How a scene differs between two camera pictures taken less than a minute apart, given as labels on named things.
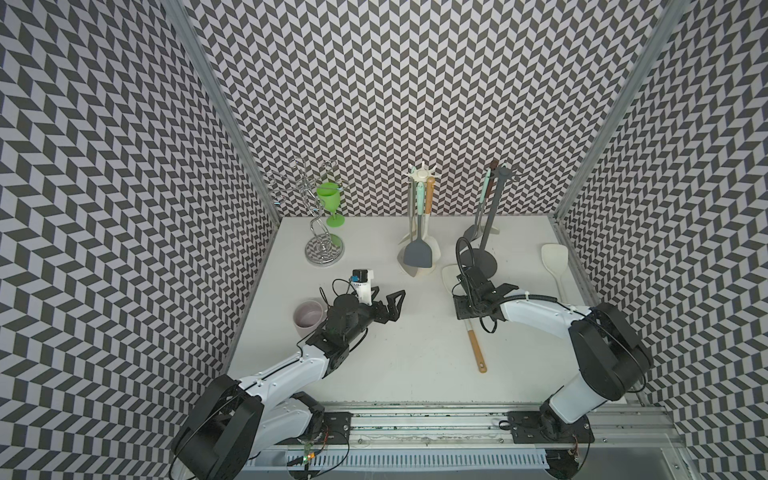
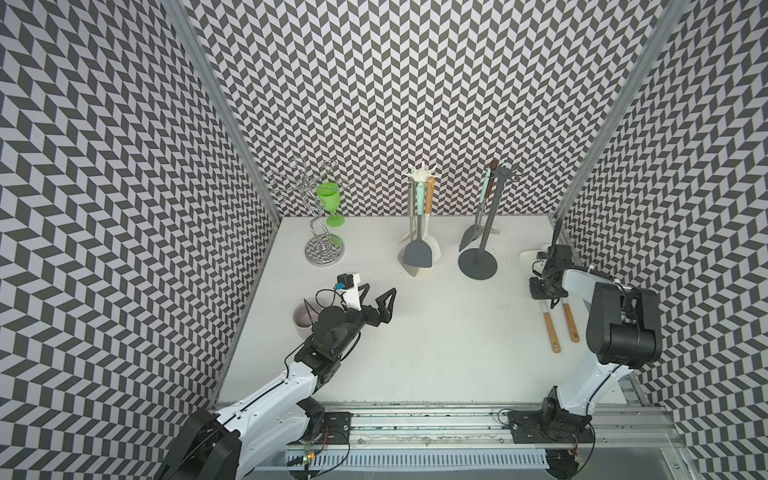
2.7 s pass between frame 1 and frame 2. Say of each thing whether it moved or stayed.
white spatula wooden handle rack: stayed
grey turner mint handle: stayed
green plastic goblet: stayed
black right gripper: moved
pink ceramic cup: stayed
